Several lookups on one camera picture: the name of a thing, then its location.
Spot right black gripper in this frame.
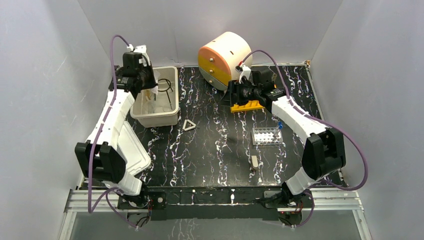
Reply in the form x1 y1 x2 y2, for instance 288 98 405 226
217 80 261 108

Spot black ring clamp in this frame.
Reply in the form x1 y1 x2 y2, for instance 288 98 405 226
157 78 174 110

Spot clear plastic funnel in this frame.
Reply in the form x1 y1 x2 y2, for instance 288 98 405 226
142 100 163 115

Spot blue capped vial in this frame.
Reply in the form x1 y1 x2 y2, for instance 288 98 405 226
274 122 283 136

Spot white clay triangle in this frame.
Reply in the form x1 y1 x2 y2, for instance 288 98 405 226
182 119 197 132

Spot white bin lid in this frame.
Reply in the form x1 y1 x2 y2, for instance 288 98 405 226
86 120 152 190

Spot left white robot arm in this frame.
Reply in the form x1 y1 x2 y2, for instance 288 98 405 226
74 50 158 208

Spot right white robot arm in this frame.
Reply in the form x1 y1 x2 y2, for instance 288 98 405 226
221 63 346 207

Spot yellow test tube rack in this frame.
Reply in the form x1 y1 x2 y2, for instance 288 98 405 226
230 100 264 113

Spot cream plastic bin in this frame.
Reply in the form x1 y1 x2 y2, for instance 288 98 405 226
130 66 180 128

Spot cylindrical drawer cabinet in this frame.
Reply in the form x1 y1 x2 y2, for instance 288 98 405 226
197 31 252 91

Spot clear acrylic tube rack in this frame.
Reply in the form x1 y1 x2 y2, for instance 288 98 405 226
251 127 283 146

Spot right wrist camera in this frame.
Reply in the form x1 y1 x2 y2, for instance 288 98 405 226
235 62 251 84

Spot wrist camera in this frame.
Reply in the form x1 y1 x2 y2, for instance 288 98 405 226
129 44 151 67
235 62 251 84

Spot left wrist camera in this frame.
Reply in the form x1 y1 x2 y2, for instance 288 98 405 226
129 44 151 67

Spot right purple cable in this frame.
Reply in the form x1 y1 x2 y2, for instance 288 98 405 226
238 49 369 229

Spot purple cable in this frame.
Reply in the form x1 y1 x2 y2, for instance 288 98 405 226
238 49 369 229
87 34 140 229

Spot black base frame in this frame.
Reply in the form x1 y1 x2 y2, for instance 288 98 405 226
117 187 314 229

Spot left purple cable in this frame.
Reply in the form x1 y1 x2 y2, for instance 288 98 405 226
87 34 140 229

